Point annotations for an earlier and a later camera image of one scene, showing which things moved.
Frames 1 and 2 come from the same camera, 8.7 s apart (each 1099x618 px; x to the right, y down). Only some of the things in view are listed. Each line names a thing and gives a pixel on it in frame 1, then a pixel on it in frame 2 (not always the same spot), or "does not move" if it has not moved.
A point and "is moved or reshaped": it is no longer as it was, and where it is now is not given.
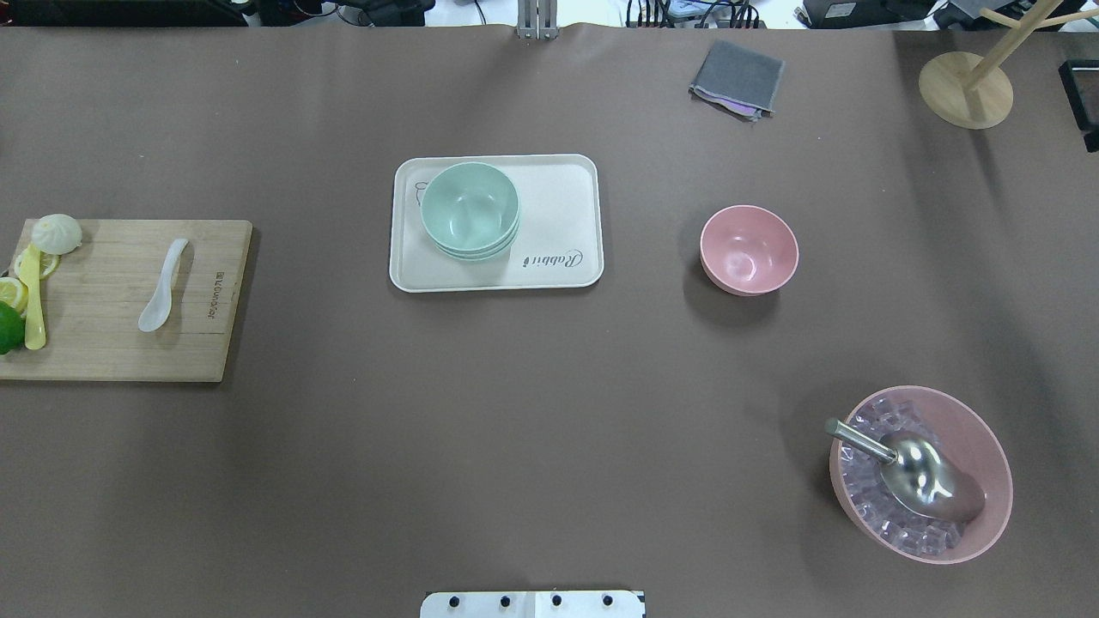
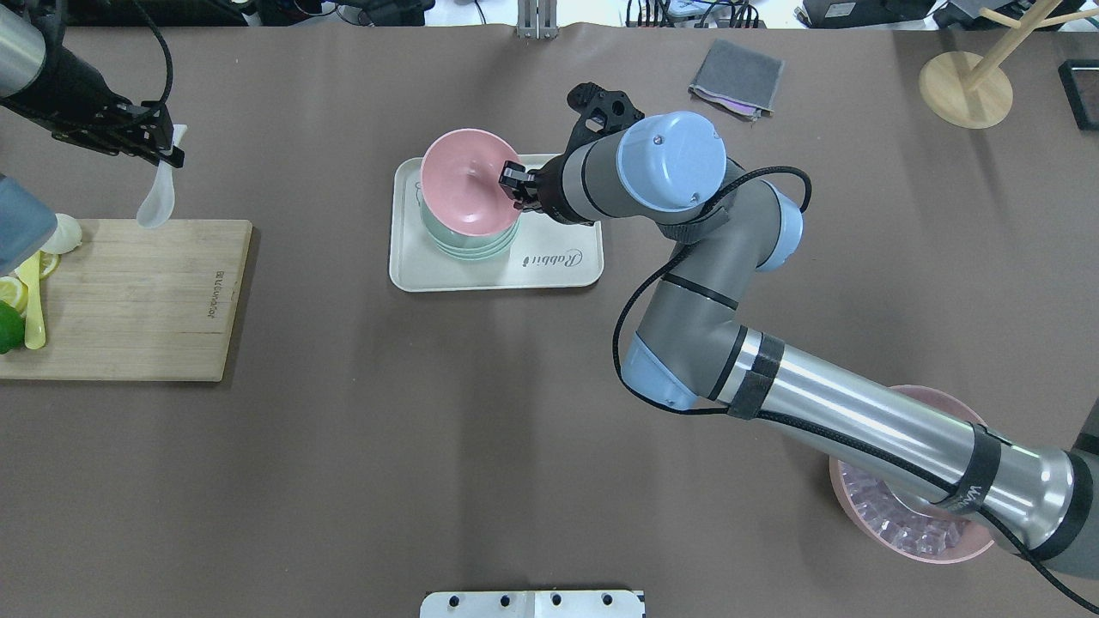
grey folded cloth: (738, 81) does not move
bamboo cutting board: (95, 299) does not move
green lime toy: (12, 329) does not move
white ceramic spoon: (156, 311) → (158, 203)
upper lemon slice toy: (49, 263) does not move
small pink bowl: (748, 251) is moved or reshaped
